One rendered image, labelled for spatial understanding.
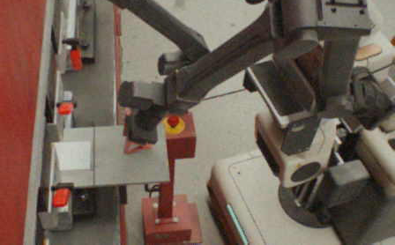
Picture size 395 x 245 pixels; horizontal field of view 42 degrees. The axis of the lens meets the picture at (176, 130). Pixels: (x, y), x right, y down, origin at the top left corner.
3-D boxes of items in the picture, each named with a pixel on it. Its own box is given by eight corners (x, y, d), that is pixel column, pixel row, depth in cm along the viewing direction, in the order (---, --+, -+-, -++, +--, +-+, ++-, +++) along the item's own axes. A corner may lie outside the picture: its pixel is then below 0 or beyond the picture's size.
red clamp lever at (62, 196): (68, 198, 84) (73, 181, 93) (42, 200, 83) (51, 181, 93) (69, 209, 84) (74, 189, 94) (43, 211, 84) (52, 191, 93)
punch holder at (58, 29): (65, 78, 120) (54, 24, 107) (28, 80, 119) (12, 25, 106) (67, 35, 129) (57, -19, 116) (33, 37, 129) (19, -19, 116)
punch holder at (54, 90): (61, 146, 108) (48, 94, 95) (20, 149, 107) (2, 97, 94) (64, 94, 117) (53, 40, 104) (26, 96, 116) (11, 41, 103)
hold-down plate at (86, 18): (94, 63, 166) (93, 56, 163) (78, 63, 165) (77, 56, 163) (94, 4, 184) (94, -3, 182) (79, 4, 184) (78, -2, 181)
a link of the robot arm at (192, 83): (328, 43, 76) (321, -20, 79) (298, 35, 73) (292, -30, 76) (185, 120, 112) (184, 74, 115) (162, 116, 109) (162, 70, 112)
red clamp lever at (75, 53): (84, 70, 125) (78, 40, 117) (66, 71, 125) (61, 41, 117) (84, 65, 126) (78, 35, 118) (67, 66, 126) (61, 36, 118)
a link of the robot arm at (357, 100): (368, 107, 112) (365, 84, 113) (344, 96, 105) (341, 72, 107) (331, 116, 118) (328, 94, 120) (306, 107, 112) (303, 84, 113)
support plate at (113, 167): (169, 182, 125) (169, 180, 124) (61, 189, 123) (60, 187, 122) (164, 125, 136) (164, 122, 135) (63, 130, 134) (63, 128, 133)
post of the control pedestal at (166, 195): (172, 218, 216) (176, 142, 174) (160, 219, 216) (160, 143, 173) (170, 207, 220) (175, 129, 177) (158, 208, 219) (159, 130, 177)
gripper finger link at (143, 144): (114, 158, 123) (131, 136, 117) (113, 134, 127) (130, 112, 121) (138, 164, 126) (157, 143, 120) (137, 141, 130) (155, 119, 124)
